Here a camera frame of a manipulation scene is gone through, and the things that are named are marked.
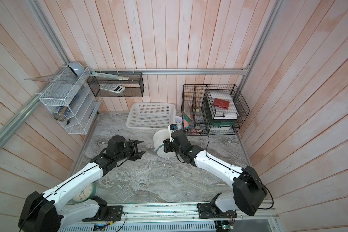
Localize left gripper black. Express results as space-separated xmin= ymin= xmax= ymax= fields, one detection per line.
xmin=115 ymin=140 xmax=146 ymax=161

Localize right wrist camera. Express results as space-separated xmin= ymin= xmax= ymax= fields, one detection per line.
xmin=168 ymin=123 xmax=178 ymax=142

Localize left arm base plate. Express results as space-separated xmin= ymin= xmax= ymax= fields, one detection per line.
xmin=82 ymin=206 xmax=123 ymax=222

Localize white notebook stack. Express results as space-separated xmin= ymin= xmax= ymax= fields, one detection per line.
xmin=206 ymin=90 xmax=239 ymax=120

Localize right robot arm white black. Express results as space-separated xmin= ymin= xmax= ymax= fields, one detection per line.
xmin=163 ymin=129 xmax=271 ymax=218

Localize small white cup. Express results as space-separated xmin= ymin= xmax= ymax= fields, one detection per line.
xmin=175 ymin=116 xmax=183 ymax=130

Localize black wire wall basket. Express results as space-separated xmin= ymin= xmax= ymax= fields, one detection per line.
xmin=87 ymin=71 xmax=145 ymax=98

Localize metal roll on shelf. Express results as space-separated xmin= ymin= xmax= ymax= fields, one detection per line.
xmin=53 ymin=106 xmax=71 ymax=122

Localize red wallet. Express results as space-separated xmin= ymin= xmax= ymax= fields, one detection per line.
xmin=213 ymin=98 xmax=230 ymax=110

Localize clear triangle ruler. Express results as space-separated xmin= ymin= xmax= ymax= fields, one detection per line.
xmin=25 ymin=73 xmax=77 ymax=84

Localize green analog clock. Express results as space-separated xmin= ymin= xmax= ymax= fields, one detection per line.
xmin=71 ymin=182 xmax=97 ymax=204

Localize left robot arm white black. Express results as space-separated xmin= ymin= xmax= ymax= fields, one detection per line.
xmin=18 ymin=135 xmax=144 ymax=232

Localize white perforated plastic basket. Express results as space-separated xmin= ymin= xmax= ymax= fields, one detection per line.
xmin=126 ymin=102 xmax=176 ymax=133

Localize green books stack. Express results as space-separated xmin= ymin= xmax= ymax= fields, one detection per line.
xmin=204 ymin=98 xmax=234 ymax=131

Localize grey round speaker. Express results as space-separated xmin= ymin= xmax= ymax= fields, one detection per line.
xmin=67 ymin=61 xmax=85 ymax=77

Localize aluminium front rail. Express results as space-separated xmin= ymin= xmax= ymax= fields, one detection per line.
xmin=55 ymin=200 xmax=278 ymax=228

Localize colourful folders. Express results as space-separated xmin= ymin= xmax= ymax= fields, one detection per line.
xmin=182 ymin=102 xmax=194 ymax=129

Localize black wire desk organizer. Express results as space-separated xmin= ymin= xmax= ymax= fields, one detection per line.
xmin=181 ymin=84 xmax=250 ymax=136

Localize horizontal aluminium wall rail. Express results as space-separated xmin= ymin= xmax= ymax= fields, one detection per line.
xmin=90 ymin=68 xmax=248 ymax=75

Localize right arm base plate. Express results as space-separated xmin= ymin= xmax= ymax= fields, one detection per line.
xmin=197 ymin=203 xmax=237 ymax=219

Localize white wire wall shelf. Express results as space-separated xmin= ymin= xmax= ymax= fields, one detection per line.
xmin=40 ymin=66 xmax=101 ymax=135

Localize white calculator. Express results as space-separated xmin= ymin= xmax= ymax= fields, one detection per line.
xmin=100 ymin=84 xmax=126 ymax=94

